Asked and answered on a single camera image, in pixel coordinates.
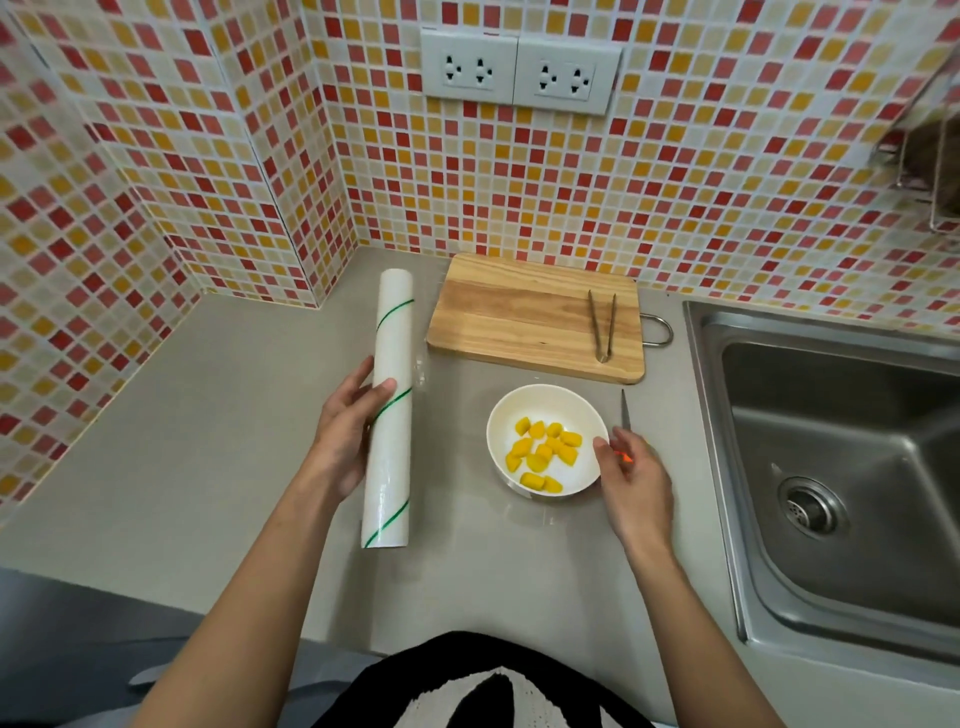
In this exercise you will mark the person's right hand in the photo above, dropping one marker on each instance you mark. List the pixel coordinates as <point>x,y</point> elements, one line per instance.
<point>639,491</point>

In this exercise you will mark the person's left hand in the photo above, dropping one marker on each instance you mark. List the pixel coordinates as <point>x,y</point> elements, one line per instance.
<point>341,439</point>

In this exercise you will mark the person's right thumb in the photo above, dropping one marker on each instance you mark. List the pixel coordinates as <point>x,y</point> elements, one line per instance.
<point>606,454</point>

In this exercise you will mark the person's left thumb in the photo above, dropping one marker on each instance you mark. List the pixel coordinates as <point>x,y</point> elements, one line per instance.
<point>377,396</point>

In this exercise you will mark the white cling film roll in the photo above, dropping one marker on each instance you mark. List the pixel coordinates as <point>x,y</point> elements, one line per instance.
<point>392,352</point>

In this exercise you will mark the person's left forearm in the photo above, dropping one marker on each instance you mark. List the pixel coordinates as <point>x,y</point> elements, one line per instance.
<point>240,600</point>

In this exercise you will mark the person's right forearm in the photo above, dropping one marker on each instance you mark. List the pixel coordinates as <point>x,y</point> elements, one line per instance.
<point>690,637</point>

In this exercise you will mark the pile of yellow mango pieces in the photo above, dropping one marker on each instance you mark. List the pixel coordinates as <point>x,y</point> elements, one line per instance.
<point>544,452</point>

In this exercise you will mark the white bowl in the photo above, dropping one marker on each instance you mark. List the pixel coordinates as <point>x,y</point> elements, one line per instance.
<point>510,409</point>

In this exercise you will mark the metal tongs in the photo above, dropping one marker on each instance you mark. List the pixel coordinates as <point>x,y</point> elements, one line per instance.
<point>604,330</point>

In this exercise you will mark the wooden cutting board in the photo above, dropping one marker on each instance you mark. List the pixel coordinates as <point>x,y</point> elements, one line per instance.
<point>525,315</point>

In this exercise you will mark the metal sink drain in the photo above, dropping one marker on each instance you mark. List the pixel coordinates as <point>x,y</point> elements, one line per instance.
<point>811,506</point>

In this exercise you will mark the stainless steel sink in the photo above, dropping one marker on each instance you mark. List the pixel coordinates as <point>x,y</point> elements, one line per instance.
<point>840,420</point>

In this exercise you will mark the black and white shirt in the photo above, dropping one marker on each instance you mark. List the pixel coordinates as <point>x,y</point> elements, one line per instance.
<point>465,686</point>

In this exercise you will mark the white wall socket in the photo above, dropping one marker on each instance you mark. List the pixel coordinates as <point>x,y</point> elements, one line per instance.
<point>566,77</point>
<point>466,67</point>

